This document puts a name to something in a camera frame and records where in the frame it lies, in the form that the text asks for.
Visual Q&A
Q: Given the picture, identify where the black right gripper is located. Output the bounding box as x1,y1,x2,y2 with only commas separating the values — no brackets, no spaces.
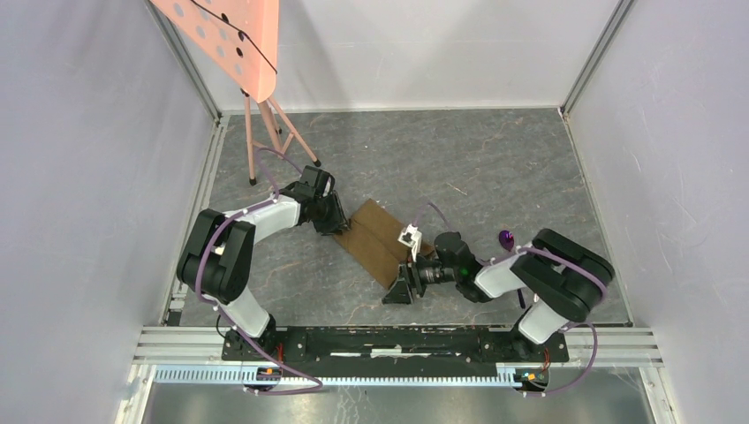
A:
382,248,459,307

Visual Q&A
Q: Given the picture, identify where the brown cloth napkin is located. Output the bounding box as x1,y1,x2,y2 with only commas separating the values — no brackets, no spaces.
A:
333,199,411,292

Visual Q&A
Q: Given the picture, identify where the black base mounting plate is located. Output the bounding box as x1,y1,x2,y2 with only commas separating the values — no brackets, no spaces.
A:
259,325,570,379

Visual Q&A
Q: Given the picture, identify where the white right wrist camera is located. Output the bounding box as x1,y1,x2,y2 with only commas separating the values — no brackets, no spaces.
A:
397,223,422,262

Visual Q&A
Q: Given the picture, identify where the pink music stand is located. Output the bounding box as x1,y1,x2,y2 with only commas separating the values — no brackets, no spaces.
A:
152,0,322,186

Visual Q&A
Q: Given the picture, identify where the aluminium frame rail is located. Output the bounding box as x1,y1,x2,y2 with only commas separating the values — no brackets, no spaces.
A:
148,11,231,329

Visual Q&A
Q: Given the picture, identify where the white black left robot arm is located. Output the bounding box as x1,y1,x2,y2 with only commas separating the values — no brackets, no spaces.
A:
176,166,350,360

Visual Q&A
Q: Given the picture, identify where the purple spoon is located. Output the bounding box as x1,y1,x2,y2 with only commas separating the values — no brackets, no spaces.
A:
497,230,526,309

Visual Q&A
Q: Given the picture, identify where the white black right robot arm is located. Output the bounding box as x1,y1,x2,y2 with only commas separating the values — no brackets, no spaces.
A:
382,229,615,360

